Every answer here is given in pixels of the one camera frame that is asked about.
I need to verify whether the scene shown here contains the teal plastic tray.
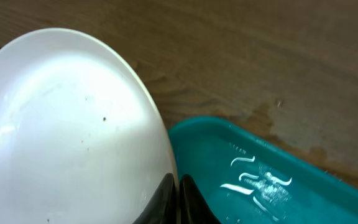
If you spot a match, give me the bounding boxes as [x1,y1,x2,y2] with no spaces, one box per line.
[168,116,358,223]

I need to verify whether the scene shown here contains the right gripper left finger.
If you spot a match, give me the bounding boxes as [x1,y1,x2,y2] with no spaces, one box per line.
[133,173,177,224]

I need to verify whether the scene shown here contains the white plate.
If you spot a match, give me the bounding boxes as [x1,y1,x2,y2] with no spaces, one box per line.
[0,28,178,223]

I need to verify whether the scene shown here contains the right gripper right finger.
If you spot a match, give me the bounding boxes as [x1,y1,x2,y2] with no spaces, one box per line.
[180,174,221,224]

